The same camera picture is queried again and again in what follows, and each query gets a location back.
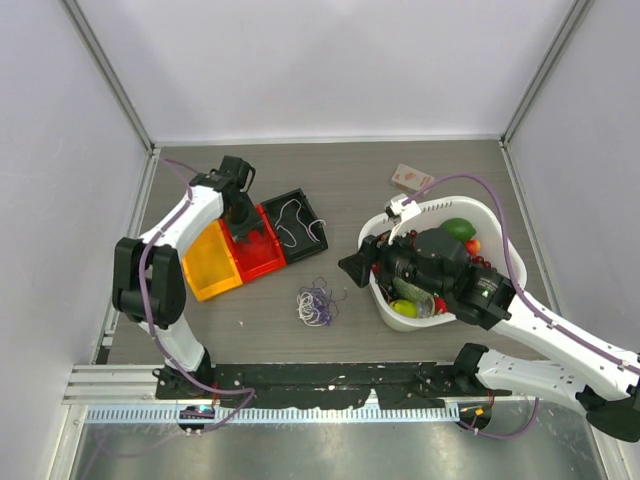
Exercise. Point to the red plastic bin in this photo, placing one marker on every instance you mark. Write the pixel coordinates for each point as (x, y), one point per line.
(259, 254)

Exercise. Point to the yellow plastic bin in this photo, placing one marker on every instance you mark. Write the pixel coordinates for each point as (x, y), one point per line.
(209, 266)

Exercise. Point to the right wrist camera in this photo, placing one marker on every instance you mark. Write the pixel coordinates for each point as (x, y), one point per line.
(399, 211)

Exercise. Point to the white plastic basket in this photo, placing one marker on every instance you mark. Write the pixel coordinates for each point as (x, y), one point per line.
(488, 232)

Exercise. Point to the red white card box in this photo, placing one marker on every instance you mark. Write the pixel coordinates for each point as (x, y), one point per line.
(409, 179)

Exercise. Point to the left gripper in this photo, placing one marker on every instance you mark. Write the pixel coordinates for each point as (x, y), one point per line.
(239, 232)

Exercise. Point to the red apple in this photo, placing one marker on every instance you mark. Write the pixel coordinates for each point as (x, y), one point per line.
(440, 306)

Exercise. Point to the small green apple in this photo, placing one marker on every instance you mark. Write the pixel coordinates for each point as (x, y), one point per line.
(404, 308)

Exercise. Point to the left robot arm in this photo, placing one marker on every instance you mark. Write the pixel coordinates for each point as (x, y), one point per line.
(148, 281)

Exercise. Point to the green cantaloupe melon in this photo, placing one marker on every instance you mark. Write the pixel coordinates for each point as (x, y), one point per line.
(409, 291)

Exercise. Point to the black plastic bin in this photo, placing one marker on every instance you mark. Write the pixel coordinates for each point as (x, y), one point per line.
(299, 230)

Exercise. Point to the green lime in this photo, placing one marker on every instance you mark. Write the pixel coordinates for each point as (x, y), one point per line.
(459, 228)

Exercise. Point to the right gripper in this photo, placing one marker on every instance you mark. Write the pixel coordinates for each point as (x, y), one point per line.
(359, 265)

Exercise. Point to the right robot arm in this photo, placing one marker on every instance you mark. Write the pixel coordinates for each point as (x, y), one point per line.
(582, 372)

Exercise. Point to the slotted cable duct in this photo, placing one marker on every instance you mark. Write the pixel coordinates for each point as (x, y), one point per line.
(184, 414)

